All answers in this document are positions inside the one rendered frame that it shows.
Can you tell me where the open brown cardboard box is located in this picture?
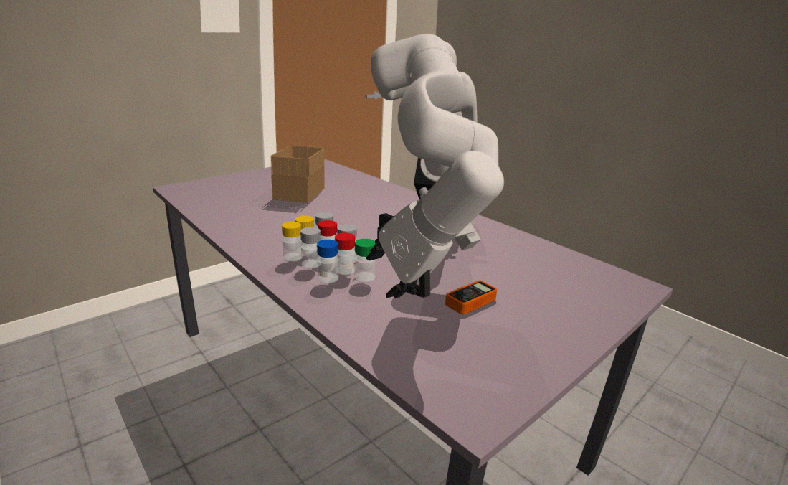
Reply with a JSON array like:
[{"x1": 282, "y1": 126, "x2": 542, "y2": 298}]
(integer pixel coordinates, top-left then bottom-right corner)
[{"x1": 271, "y1": 146, "x2": 325, "y2": 203}]

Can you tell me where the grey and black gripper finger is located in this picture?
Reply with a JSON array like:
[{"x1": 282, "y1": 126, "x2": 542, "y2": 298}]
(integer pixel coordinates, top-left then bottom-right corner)
[
  {"x1": 386, "y1": 270, "x2": 430, "y2": 298},
  {"x1": 366, "y1": 213, "x2": 393, "y2": 261}
]

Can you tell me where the bottle with green cap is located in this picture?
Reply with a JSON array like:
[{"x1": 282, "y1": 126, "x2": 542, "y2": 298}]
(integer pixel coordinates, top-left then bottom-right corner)
[{"x1": 354, "y1": 239, "x2": 376, "y2": 283}]

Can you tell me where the orange digital multimeter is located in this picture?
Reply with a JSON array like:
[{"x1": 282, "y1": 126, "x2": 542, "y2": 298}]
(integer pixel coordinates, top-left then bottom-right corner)
[{"x1": 445, "y1": 281, "x2": 497, "y2": 314}]

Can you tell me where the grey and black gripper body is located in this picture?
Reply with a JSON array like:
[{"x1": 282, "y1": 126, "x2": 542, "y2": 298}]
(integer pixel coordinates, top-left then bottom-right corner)
[{"x1": 379, "y1": 202, "x2": 452, "y2": 283}]

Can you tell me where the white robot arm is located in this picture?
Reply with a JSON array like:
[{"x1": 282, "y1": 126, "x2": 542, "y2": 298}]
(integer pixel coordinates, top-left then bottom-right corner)
[{"x1": 371, "y1": 34, "x2": 504, "y2": 250}]

